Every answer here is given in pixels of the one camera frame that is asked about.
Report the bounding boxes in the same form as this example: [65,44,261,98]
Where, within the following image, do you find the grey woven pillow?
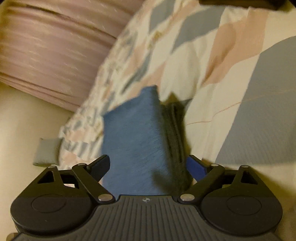
[33,138,61,167]

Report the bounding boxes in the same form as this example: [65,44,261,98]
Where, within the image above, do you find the blue denim jeans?
[101,85,194,197]

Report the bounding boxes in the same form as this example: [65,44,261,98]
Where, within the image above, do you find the dark cloth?
[198,0,288,11]

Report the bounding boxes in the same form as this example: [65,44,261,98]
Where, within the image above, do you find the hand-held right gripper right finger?
[178,155,259,205]

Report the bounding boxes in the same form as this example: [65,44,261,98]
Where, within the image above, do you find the pink curtain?
[0,0,144,112]

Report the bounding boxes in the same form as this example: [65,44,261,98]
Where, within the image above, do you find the checkered pink grey quilt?
[58,0,296,171]

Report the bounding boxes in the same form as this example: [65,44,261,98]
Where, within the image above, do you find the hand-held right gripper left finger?
[36,155,115,205]

